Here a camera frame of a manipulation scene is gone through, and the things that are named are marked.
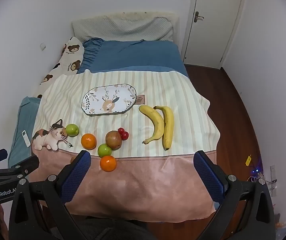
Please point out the green apple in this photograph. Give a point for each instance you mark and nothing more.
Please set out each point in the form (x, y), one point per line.
(72, 130)
(104, 150)

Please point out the person's dark trousers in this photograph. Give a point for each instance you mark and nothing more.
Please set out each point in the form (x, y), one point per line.
(123, 231)

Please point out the yellow tag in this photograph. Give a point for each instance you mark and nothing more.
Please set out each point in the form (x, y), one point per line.
(248, 160)

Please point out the brown round fruit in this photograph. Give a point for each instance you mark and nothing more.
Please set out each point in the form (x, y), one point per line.
(113, 140)

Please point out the straight yellow banana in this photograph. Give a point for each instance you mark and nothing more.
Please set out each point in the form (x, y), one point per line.
(168, 127)

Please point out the white door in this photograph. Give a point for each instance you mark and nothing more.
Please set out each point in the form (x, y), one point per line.
(213, 37)

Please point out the white power strip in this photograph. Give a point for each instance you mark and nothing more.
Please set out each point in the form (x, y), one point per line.
(273, 180)

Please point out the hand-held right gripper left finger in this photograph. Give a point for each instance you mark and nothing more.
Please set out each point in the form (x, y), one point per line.
(76, 175)

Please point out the orange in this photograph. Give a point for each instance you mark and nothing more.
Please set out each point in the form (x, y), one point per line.
(89, 141)
(108, 163)

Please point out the calico cat plush toy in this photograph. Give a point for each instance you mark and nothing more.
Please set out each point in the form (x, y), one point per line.
(49, 137)

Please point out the grey dotted pillow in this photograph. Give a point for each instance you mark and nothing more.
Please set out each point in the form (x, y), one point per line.
(123, 27)

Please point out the bear print pillow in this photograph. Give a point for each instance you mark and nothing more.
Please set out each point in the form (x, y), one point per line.
(68, 60)

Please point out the blue pillow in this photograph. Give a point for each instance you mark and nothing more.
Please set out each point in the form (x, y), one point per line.
(135, 55)

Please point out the striped beige blanket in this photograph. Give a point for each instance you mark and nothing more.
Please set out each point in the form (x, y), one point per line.
(143, 180)

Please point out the red cherry tomato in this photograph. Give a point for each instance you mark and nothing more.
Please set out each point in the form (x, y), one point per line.
(125, 135)
(121, 130)

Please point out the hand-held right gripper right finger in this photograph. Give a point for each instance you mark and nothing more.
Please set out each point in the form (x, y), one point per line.
(208, 177)

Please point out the curved yellow banana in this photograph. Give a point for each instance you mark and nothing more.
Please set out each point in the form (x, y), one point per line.
(155, 122)

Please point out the teal cushion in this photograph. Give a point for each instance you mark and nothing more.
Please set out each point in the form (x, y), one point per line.
(23, 120)

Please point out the white wall socket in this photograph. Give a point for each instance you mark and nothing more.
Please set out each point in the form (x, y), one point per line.
(42, 46)

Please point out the floral oval plate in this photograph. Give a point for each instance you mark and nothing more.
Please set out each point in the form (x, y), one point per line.
(108, 100)

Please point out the white remote control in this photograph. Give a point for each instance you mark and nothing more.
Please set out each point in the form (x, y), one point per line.
(26, 138)

